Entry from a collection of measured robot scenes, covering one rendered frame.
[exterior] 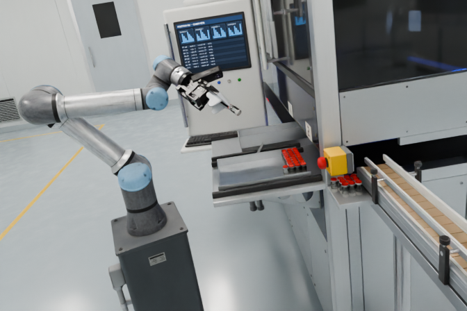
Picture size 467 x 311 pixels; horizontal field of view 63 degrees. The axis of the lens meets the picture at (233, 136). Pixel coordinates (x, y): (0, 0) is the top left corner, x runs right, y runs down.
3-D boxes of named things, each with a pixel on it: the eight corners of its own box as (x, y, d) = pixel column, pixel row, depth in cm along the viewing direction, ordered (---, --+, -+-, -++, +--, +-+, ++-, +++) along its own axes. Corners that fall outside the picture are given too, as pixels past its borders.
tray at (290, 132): (303, 126, 195) (302, 119, 193) (317, 143, 170) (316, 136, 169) (238, 137, 194) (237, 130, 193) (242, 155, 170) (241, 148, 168)
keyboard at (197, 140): (255, 131, 222) (255, 127, 221) (255, 139, 209) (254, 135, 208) (189, 139, 227) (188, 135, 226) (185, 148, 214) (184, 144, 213)
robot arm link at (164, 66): (159, 76, 149) (170, 57, 148) (177, 89, 144) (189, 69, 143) (146, 69, 142) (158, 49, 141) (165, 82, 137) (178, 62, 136)
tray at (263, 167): (296, 154, 162) (295, 146, 161) (311, 180, 137) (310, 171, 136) (218, 166, 162) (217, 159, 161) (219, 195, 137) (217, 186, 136)
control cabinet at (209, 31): (267, 118, 244) (251, -11, 219) (268, 128, 226) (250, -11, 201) (192, 128, 250) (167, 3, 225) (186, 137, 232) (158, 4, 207)
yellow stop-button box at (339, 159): (345, 164, 127) (344, 144, 125) (353, 173, 120) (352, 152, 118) (323, 168, 127) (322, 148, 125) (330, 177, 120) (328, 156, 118)
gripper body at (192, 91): (201, 112, 135) (179, 96, 140) (218, 96, 136) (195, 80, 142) (195, 101, 128) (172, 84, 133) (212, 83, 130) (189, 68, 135)
